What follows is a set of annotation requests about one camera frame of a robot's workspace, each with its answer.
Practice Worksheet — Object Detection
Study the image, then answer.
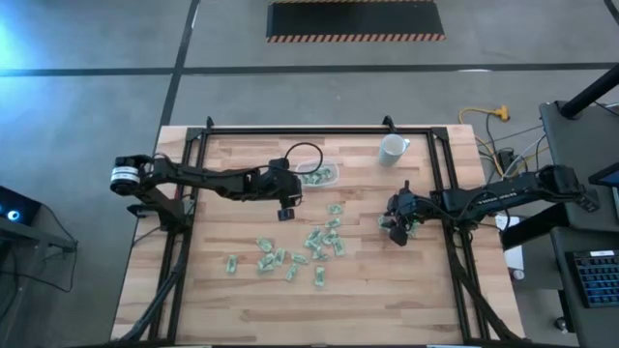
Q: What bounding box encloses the black hazard-striped floor mat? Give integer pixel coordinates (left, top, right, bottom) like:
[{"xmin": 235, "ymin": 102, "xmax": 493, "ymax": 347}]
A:
[{"xmin": 265, "ymin": 0, "xmax": 447, "ymax": 44}]

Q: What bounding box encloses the black power strip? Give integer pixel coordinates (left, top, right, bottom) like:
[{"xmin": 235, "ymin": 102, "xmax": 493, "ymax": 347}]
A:
[{"xmin": 496, "ymin": 148, "xmax": 516, "ymax": 171}]

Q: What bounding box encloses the black looped cable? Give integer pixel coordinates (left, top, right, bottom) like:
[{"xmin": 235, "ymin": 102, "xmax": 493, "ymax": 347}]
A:
[{"xmin": 283, "ymin": 141, "xmax": 324, "ymax": 176}]

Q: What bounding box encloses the yellow extension cord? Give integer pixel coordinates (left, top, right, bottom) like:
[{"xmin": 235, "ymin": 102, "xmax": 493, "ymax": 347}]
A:
[{"xmin": 457, "ymin": 104, "xmax": 512, "ymax": 176}]

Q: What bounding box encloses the black pole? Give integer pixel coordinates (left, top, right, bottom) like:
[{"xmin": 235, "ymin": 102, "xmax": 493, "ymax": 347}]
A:
[{"xmin": 559, "ymin": 62, "xmax": 619, "ymax": 120}]

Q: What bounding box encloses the black backlit keyboard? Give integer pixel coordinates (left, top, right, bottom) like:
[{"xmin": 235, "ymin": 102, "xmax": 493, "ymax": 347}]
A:
[{"xmin": 565, "ymin": 248, "xmax": 619, "ymax": 309}]

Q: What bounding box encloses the white paper sheet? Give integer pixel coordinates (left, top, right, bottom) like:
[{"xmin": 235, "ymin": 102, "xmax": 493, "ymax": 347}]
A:
[{"xmin": 493, "ymin": 214, "xmax": 526, "ymax": 272}]

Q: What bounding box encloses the black computer with blue light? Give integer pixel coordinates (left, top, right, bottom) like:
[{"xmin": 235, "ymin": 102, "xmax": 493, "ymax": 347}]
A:
[{"xmin": 0, "ymin": 186, "xmax": 43, "ymax": 226}]

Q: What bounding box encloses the blue-lit screen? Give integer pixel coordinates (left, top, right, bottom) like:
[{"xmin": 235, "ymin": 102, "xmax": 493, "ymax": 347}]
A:
[{"xmin": 587, "ymin": 161, "xmax": 619, "ymax": 189}]

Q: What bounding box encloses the black metal table frame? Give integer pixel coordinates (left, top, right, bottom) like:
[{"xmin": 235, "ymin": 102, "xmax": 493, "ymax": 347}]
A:
[{"xmin": 115, "ymin": 115, "xmax": 521, "ymax": 345}]

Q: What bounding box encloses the white patterned mug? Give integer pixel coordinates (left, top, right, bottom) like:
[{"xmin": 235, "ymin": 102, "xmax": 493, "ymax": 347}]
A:
[{"xmin": 377, "ymin": 133, "xmax": 412, "ymax": 168}]

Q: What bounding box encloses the black controller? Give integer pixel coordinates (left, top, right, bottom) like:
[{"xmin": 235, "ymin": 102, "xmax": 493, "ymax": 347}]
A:
[{"xmin": 574, "ymin": 190, "xmax": 602, "ymax": 215}]

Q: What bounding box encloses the clear plastic container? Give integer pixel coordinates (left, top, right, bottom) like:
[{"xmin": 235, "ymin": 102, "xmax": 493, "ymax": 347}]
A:
[{"xmin": 294, "ymin": 159, "xmax": 340, "ymax": 189}]

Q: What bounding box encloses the grey desk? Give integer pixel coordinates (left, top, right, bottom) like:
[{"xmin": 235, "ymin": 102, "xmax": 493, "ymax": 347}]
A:
[
  {"xmin": 539, "ymin": 100, "xmax": 619, "ymax": 233},
  {"xmin": 550, "ymin": 225, "xmax": 619, "ymax": 348}
]

